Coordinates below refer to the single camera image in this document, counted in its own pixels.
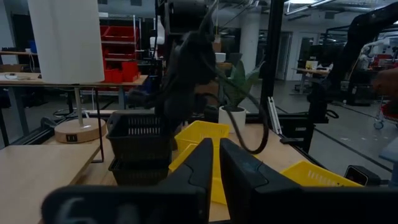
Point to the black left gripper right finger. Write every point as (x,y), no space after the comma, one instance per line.
(248,193)

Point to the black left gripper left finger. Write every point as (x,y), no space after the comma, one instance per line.
(186,199)

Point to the yellow plastic basket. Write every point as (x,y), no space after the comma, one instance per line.
(314,175)
(216,177)
(202,132)

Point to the black perforated plastic basket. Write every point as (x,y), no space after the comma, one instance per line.
(138,174)
(140,140)

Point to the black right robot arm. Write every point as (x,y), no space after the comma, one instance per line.
(189,59)

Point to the green plant in white pot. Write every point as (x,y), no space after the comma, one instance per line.
(233,119)

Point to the wooden background table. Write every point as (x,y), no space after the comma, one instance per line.
(118,83)

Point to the shelving with red bins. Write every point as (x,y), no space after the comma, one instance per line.
(119,34)

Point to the black device with screen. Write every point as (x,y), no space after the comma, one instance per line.
(356,175)

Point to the white lamp with wooden base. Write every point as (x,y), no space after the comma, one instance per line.
(66,40)

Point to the red wheeled cart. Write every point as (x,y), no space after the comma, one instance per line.
(388,112)

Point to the person's hand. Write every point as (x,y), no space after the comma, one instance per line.
(387,82)

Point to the wooden shelf with black frame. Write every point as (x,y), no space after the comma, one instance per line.
(37,174)

